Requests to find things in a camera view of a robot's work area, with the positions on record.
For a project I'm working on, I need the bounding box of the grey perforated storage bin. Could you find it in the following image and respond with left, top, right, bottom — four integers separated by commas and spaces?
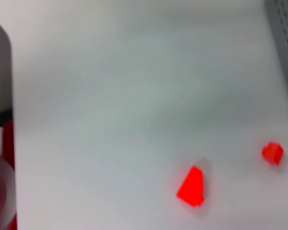
264, 0, 288, 96

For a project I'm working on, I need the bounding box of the white rounded robot shell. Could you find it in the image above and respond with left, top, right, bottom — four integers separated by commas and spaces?
0, 153, 17, 230

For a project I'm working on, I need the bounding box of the grey robot torso column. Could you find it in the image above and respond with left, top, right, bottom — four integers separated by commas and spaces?
0, 0, 14, 128

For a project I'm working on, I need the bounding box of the red panel beside table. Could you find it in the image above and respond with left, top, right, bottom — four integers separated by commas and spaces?
1, 120, 18, 230

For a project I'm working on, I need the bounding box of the small orange-red rounded brick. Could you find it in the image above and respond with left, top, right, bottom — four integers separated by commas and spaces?
261, 141, 284, 166

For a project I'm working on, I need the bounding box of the orange-red slope brick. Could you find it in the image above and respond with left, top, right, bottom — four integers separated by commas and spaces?
176, 165, 205, 208

